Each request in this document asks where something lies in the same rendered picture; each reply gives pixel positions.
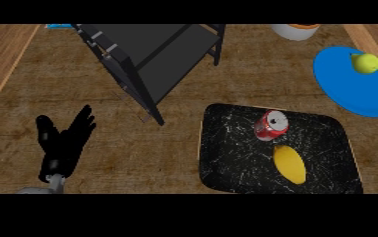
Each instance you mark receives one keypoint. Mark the white bowl with orange rim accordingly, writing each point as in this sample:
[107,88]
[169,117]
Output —
[295,31]

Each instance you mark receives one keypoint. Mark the blue flat object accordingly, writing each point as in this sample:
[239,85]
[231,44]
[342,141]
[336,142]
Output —
[59,25]

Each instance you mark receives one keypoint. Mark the yellow lemon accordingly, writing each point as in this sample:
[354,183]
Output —
[289,163]

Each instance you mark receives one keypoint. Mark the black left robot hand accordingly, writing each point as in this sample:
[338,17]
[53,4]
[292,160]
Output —
[63,144]

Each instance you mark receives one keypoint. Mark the blue plate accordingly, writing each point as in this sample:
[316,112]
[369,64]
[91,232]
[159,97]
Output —
[344,81]

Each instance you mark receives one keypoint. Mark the black marble tray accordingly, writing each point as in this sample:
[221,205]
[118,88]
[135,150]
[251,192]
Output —
[274,154]

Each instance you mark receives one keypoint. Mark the green apple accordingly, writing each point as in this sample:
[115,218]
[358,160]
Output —
[366,63]

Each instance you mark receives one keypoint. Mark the dark grey tiered shelf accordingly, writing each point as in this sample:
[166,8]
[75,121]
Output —
[156,61]

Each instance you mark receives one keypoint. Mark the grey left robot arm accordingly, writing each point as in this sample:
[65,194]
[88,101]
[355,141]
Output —
[48,187]

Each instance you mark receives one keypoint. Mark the red soda can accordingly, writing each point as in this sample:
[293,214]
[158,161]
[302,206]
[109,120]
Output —
[271,125]

